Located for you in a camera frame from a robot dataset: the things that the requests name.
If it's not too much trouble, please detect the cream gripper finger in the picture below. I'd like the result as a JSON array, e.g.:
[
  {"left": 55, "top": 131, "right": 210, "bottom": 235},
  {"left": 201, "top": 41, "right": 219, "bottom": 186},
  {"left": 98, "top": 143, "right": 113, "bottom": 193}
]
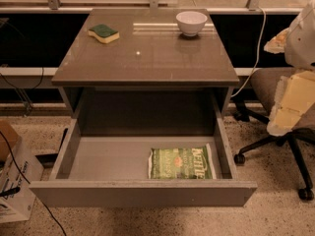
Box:
[
  {"left": 267, "top": 71, "right": 315, "bottom": 137},
  {"left": 264, "top": 29, "right": 288, "bottom": 54}
]

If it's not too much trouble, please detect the green jalapeno chip bag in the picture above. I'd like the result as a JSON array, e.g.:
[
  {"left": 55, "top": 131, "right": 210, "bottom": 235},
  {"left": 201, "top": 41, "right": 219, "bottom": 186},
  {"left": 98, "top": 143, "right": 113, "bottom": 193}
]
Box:
[{"left": 148, "top": 144, "right": 217, "bottom": 180}]

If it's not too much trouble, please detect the open grey top drawer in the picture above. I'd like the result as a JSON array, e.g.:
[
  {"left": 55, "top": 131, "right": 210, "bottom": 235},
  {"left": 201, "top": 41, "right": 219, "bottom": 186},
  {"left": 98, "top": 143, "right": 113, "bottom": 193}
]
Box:
[{"left": 29, "top": 96, "right": 259, "bottom": 208}]

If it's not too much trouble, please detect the black floor cable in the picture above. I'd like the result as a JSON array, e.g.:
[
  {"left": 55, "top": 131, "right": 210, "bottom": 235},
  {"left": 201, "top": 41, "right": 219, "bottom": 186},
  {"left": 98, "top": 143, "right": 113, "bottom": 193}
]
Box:
[{"left": 0, "top": 130, "right": 68, "bottom": 236}]

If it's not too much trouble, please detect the green yellow sponge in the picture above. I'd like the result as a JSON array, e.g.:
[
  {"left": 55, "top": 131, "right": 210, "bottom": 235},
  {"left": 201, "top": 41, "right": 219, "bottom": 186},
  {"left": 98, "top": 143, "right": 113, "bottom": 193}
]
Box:
[{"left": 88, "top": 24, "right": 119, "bottom": 44}]

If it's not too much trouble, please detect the grey cabinet with counter top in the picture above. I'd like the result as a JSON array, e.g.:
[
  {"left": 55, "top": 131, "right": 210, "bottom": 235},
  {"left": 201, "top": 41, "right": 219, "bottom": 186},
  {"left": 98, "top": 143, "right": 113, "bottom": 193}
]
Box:
[{"left": 51, "top": 8, "right": 240, "bottom": 138}]

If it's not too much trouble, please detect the white hanging cable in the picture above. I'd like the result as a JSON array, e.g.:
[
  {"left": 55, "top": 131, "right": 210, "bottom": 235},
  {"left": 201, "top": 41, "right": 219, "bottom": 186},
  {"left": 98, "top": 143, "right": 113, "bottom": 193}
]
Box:
[{"left": 230, "top": 6, "right": 268, "bottom": 99}]

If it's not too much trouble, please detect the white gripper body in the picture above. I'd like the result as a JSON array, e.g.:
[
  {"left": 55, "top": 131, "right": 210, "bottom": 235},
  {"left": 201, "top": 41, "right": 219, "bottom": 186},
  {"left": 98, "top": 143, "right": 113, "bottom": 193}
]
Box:
[{"left": 284, "top": 0, "right": 315, "bottom": 70}]

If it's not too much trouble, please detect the black office chair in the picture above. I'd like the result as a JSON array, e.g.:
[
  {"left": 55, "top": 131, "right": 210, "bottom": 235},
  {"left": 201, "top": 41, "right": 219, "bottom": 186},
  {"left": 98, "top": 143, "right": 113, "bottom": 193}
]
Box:
[{"left": 234, "top": 68, "right": 315, "bottom": 201}]

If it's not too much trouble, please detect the white ceramic bowl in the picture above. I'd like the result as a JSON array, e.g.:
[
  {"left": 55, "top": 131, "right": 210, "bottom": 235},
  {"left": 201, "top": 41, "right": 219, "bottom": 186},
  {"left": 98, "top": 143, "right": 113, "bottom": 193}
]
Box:
[{"left": 176, "top": 11, "right": 208, "bottom": 36}]

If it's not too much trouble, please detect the white cardboard box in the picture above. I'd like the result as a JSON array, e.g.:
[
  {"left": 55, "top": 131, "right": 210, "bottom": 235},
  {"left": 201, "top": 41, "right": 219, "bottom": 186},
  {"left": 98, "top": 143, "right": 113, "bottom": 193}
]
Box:
[{"left": 0, "top": 138, "right": 43, "bottom": 223}]

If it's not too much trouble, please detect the white window ledge rail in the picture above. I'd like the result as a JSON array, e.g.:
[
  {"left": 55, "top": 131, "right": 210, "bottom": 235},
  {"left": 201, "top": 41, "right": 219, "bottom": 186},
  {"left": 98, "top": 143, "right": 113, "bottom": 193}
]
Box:
[{"left": 0, "top": 67, "right": 57, "bottom": 89}]

